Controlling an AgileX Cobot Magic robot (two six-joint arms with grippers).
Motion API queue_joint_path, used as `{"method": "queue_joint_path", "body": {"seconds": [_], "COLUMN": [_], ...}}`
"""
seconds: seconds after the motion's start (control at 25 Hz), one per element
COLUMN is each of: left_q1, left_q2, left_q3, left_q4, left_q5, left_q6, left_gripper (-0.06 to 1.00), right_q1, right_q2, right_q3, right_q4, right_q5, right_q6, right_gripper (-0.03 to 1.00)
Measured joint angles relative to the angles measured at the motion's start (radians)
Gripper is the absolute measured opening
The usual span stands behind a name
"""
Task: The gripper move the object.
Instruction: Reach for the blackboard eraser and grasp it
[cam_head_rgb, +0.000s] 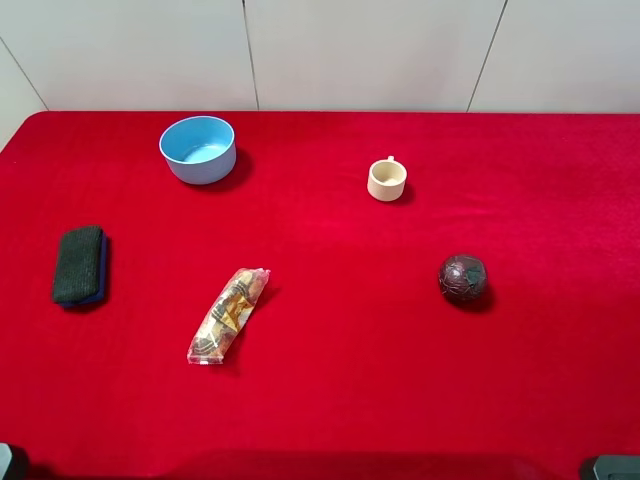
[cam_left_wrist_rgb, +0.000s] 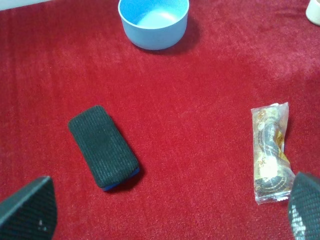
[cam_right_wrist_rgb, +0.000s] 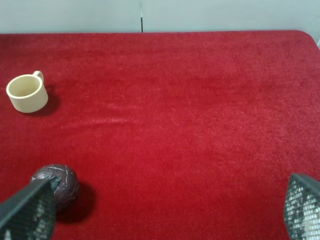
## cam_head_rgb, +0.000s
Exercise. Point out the black and blue eraser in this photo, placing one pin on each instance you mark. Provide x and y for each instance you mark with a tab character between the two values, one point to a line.
81	267

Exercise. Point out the cream small cup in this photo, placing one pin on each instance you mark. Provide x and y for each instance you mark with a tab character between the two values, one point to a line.
386	179

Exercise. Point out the clear wrapped snack packet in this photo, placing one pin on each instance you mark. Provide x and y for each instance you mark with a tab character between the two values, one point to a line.
227	316

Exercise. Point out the dark maroon ball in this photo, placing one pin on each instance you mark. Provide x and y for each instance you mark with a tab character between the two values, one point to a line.
463	278

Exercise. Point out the red tablecloth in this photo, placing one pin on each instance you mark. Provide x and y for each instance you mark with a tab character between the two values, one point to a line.
352	363

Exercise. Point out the light blue bowl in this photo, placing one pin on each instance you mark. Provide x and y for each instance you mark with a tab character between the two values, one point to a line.
199	150

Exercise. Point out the dark base right corner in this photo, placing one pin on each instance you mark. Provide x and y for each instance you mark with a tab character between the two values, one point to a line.
611	467

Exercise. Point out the dark base corner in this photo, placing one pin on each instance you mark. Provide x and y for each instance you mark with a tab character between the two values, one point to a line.
14	462
611	467

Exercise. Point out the dark base left corner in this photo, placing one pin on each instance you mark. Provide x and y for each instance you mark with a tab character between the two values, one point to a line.
14	462

